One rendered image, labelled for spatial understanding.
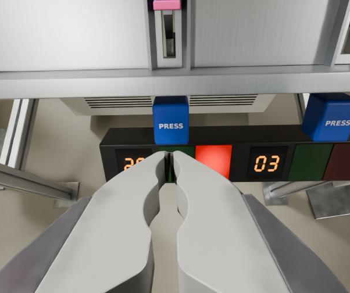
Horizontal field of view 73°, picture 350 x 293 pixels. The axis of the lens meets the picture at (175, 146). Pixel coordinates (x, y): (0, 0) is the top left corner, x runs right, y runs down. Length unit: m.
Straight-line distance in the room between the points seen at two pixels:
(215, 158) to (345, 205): 0.84
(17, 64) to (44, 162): 0.84
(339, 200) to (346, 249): 0.16
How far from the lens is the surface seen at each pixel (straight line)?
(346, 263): 1.00
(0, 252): 1.04
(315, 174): 0.23
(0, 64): 0.19
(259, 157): 0.20
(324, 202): 0.97
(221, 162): 0.20
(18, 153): 0.68
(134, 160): 0.20
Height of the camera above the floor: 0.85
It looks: 71 degrees down
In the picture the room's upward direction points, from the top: 4 degrees counter-clockwise
